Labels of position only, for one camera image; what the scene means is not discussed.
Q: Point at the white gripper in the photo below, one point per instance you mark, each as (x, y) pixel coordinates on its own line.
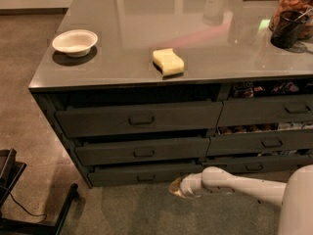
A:
(188, 187)

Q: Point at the drawer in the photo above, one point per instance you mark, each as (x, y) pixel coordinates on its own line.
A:
(243, 143)
(115, 120)
(147, 173)
(259, 110)
(261, 164)
(142, 151)

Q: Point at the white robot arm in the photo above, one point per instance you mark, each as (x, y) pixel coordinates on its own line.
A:
(295, 198)

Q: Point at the grey drawer cabinet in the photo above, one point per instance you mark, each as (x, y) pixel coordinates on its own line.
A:
(227, 53)

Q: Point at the yellow sponge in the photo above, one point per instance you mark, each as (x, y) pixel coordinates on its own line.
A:
(168, 62)

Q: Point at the black stand base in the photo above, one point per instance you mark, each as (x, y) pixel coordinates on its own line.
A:
(11, 173)

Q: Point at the white paper bowl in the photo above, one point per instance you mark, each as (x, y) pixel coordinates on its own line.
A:
(75, 43)

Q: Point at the black mesh cup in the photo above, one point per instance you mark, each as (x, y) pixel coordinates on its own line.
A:
(290, 25)

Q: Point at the glass jar of nuts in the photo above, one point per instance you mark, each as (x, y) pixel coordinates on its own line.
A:
(301, 6)

